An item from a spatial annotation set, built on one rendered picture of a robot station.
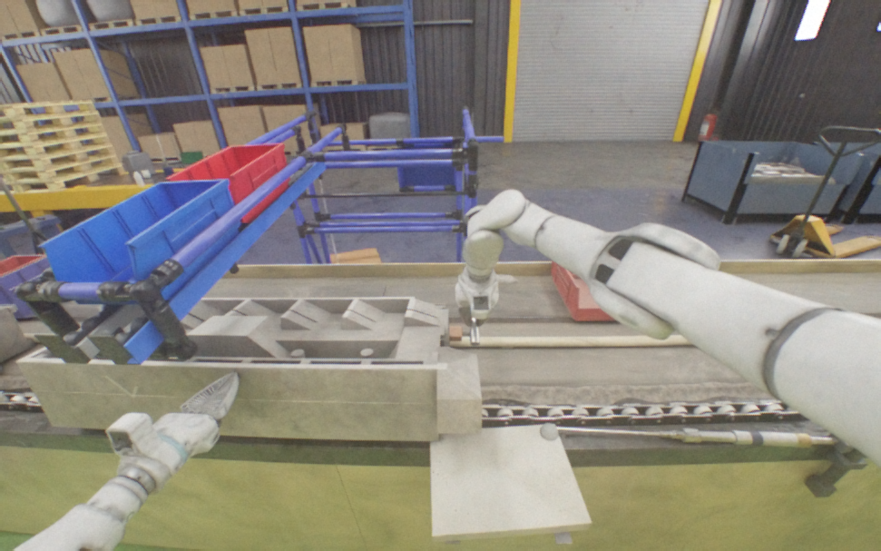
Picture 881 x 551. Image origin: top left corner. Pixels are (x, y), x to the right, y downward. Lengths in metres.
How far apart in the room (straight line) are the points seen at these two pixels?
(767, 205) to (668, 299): 5.16
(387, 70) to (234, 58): 3.91
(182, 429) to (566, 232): 0.67
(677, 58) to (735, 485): 11.86
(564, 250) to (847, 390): 0.30
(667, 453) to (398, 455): 0.63
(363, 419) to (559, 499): 0.43
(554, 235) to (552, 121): 10.74
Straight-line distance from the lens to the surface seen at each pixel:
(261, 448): 0.98
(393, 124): 9.51
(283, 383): 0.80
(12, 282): 2.30
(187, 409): 0.78
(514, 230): 0.54
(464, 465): 0.81
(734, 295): 0.35
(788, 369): 0.31
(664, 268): 0.36
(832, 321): 0.31
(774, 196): 5.51
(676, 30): 12.47
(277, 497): 1.19
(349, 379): 0.74
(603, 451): 0.93
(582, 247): 0.46
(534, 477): 0.81
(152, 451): 0.67
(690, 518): 1.37
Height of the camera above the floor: 1.50
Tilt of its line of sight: 30 degrees down
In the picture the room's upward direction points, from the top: 2 degrees counter-clockwise
